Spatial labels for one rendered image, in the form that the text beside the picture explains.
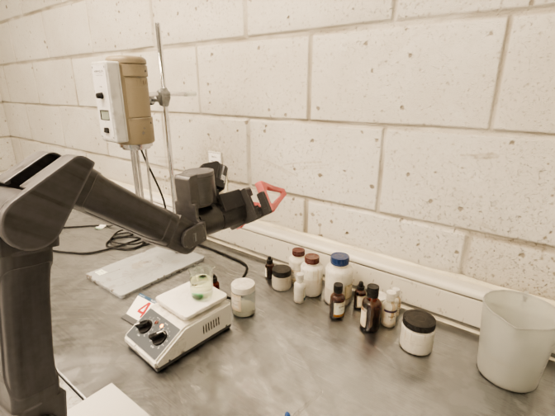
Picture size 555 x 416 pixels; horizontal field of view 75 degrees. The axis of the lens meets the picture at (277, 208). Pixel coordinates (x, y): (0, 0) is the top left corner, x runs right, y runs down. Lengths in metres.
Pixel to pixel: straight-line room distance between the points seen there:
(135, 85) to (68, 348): 0.65
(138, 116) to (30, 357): 0.68
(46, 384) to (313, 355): 0.49
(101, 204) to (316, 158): 0.66
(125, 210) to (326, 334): 0.54
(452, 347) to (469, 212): 0.30
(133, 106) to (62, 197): 0.61
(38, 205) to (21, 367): 0.20
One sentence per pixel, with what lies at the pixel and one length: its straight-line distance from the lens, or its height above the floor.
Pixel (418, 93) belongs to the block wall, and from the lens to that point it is 0.92.
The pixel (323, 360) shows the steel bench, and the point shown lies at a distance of 0.82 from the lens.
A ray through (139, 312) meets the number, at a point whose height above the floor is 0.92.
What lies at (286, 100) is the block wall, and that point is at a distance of 1.08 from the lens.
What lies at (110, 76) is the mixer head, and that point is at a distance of 1.04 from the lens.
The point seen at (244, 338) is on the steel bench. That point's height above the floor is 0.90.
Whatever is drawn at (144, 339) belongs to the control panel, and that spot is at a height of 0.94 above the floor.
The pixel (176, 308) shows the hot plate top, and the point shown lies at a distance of 0.83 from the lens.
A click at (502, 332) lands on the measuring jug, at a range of 0.79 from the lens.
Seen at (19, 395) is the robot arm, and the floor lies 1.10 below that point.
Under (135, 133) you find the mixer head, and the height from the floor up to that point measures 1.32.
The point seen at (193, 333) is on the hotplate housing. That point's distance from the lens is 0.83.
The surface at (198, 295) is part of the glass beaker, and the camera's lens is 0.83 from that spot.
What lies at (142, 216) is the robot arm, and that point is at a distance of 0.58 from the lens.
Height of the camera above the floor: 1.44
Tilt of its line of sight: 18 degrees down
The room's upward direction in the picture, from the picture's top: straight up
